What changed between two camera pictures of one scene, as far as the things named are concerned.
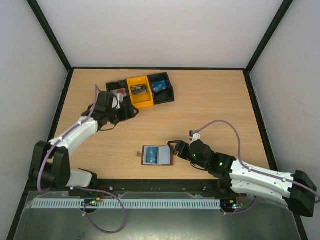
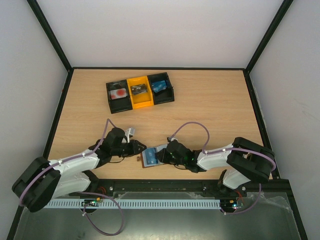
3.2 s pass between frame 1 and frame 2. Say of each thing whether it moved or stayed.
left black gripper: moved
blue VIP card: stayed
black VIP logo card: stayed
